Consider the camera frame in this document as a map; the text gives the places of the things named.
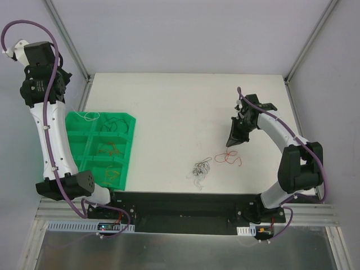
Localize red thin wire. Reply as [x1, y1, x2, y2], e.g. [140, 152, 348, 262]
[214, 146, 242, 167]

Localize multicolour wire bundle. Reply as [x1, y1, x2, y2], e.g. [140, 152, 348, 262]
[185, 156, 212, 192]

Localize white thin wire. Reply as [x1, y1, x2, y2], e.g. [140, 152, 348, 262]
[73, 92, 101, 122]

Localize orange thin wire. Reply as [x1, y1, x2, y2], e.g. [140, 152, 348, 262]
[97, 142, 124, 158]

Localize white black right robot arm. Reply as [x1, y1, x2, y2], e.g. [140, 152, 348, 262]
[226, 94, 325, 222]

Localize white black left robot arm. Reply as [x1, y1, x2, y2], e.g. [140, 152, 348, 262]
[15, 40, 119, 219]

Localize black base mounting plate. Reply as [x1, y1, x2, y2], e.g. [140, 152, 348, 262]
[88, 191, 286, 235]

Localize green plastic compartment tray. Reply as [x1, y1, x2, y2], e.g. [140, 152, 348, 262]
[66, 111, 136, 191]

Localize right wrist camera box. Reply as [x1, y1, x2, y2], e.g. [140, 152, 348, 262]
[235, 100, 242, 111]

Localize aluminium frame post left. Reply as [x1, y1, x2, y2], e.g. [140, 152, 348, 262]
[42, 0, 92, 83]

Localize aluminium frame post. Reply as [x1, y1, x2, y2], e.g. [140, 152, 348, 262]
[284, 0, 341, 85]
[42, 0, 92, 83]

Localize white slotted cable duct right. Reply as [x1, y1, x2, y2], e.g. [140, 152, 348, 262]
[236, 226, 257, 237]

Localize white slotted cable duct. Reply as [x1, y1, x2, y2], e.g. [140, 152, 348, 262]
[47, 221, 135, 233]
[236, 226, 257, 237]

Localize black thin wire in tray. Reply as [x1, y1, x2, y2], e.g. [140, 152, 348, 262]
[100, 116, 133, 134]

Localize aluminium frame post right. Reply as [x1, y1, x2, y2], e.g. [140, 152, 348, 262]
[284, 0, 341, 85]

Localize aluminium extrusion rail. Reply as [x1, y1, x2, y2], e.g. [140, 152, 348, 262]
[35, 199, 340, 227]

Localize white slotted cable duct left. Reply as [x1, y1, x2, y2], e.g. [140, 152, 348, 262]
[47, 221, 135, 233]

